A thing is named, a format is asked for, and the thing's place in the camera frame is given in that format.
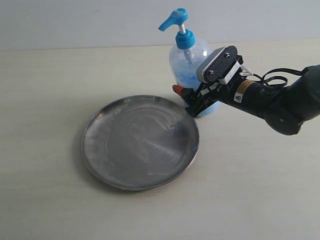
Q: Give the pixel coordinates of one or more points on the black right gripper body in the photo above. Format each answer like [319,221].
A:
[207,94]

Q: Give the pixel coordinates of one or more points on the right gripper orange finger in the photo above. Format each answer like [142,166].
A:
[178,90]

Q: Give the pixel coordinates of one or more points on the blue pump dispenser bottle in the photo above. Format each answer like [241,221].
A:
[188,52]

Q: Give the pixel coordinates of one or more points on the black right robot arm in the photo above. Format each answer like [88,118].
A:
[283,107]

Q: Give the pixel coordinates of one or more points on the round stainless steel plate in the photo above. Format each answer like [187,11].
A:
[139,142]

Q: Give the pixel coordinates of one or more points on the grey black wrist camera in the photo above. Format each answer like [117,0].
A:
[218,64]

